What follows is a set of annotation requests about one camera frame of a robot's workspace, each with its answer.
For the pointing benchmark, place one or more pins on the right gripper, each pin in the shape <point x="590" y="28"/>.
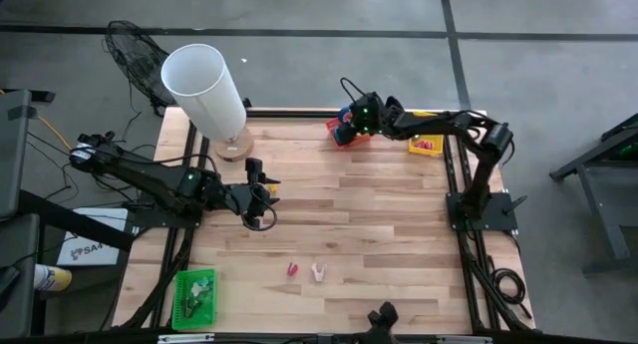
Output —
<point x="371" y="119"/>

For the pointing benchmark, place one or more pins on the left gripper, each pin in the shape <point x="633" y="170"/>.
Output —
<point x="246" y="197"/>

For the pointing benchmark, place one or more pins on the orange plastic basket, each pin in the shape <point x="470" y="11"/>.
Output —
<point x="363" y="137"/>

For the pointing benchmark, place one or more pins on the pink staple remover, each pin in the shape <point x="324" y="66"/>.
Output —
<point x="318" y="278"/>

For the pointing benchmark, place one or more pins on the grey staple remover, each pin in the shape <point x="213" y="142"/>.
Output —
<point x="192" y="306"/>

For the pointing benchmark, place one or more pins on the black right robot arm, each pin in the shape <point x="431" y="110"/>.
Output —
<point x="481" y="179"/>

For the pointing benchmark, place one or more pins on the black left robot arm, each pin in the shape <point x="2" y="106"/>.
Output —
<point x="149" y="177"/>

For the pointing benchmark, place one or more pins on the large black clamp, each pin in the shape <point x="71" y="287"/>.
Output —
<point x="394" y="102"/>

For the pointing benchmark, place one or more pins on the yellow plastic basket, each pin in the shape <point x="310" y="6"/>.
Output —
<point x="438" y="143"/>

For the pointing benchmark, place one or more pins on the small black clamp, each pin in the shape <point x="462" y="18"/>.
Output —
<point x="247" y="103"/>

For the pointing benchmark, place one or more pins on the white lamp with wooden base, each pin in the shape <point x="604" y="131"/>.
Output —
<point x="204" y="92"/>

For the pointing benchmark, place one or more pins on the green plastic basket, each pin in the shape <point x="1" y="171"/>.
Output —
<point x="179" y="319"/>

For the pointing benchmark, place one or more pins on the black bulky object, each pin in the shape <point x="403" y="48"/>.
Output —
<point x="384" y="324"/>

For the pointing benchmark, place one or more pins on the white printed sign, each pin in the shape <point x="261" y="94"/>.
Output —
<point x="95" y="251"/>

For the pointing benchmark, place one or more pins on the black floor fan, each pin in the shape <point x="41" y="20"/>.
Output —
<point x="139" y="60"/>

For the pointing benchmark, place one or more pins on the black diagonal beam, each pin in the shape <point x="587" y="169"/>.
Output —
<point x="75" y="219"/>

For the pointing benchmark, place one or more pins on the yellow and white bottle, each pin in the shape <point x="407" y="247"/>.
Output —
<point x="55" y="279"/>

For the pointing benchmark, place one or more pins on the dark metal stand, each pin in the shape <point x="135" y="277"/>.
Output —
<point x="598" y="209"/>

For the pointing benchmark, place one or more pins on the grey equipment case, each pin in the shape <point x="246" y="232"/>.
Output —
<point x="12" y="154"/>

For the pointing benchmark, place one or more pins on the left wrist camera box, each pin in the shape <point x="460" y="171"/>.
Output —
<point x="254" y="169"/>

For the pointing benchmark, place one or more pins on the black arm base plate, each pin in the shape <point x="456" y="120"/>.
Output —
<point x="498" y="217"/>
<point x="149" y="219"/>

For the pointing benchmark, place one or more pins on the silver metal bracket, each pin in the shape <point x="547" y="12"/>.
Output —
<point x="463" y="339"/>
<point x="185" y="338"/>

